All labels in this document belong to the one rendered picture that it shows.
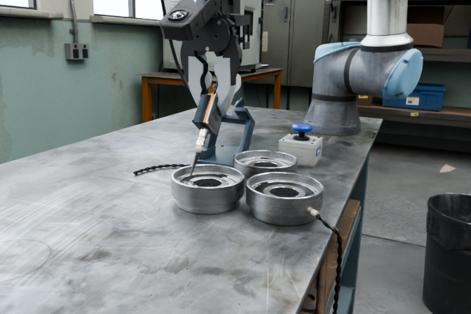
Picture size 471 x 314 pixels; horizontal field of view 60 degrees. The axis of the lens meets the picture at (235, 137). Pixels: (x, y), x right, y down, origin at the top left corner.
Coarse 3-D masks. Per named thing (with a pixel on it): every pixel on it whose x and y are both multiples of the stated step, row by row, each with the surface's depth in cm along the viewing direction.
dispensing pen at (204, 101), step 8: (216, 88) 64; (208, 96) 62; (216, 96) 64; (200, 104) 62; (200, 112) 61; (192, 120) 61; (200, 120) 61; (200, 128) 63; (208, 128) 62; (200, 136) 61; (200, 144) 61; (200, 152) 61; (192, 168) 60
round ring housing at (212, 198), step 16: (176, 176) 60; (240, 176) 60; (176, 192) 56; (192, 192) 54; (208, 192) 54; (224, 192) 55; (240, 192) 57; (192, 208) 56; (208, 208) 55; (224, 208) 56
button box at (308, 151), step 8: (288, 136) 83; (296, 136) 81; (312, 136) 83; (280, 144) 79; (288, 144) 78; (296, 144) 78; (304, 144) 77; (312, 144) 76; (320, 144) 81; (288, 152) 79; (296, 152) 78; (304, 152) 77; (312, 152) 77; (320, 152) 82; (304, 160) 78; (312, 160) 77
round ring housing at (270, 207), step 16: (256, 176) 59; (272, 176) 61; (288, 176) 61; (304, 176) 60; (256, 192) 53; (272, 192) 58; (288, 192) 58; (304, 192) 56; (320, 192) 53; (256, 208) 53; (272, 208) 52; (288, 208) 51; (304, 208) 52; (320, 208) 54; (288, 224) 53
